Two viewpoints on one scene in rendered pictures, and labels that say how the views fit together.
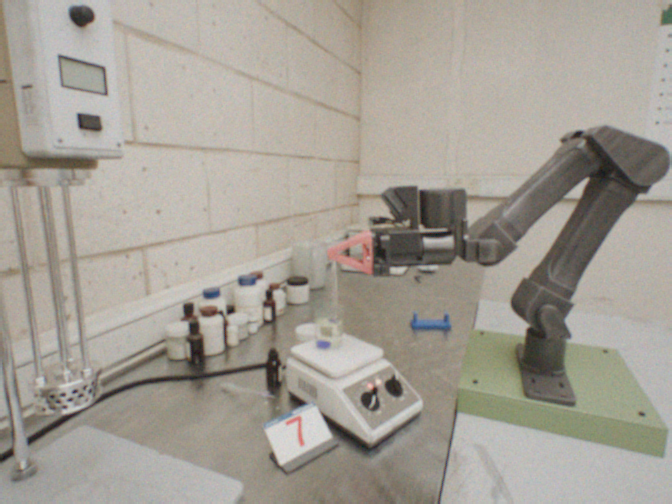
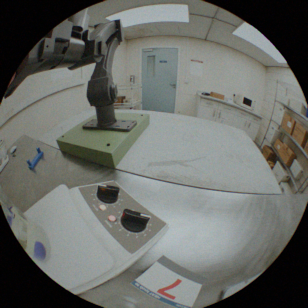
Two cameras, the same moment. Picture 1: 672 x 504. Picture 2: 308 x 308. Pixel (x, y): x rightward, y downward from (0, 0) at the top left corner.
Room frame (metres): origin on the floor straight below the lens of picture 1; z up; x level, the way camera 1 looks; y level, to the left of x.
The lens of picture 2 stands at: (0.53, -0.02, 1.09)
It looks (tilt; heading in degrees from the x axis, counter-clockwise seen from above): 38 degrees down; 261
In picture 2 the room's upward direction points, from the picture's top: 2 degrees clockwise
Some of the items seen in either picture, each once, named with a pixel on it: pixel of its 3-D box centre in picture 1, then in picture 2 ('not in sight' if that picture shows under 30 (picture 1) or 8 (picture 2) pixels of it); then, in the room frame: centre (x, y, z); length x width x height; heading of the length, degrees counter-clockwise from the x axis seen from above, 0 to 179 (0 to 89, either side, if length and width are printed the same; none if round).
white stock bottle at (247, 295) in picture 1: (248, 300); not in sight; (0.98, 0.21, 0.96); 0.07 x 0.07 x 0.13
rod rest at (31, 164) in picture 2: (430, 319); (34, 157); (0.97, -0.26, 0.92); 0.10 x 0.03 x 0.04; 88
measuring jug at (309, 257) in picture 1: (310, 265); not in sight; (1.34, 0.06, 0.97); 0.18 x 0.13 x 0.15; 11
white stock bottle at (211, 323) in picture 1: (210, 329); not in sight; (0.83, 0.26, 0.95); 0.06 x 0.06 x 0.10
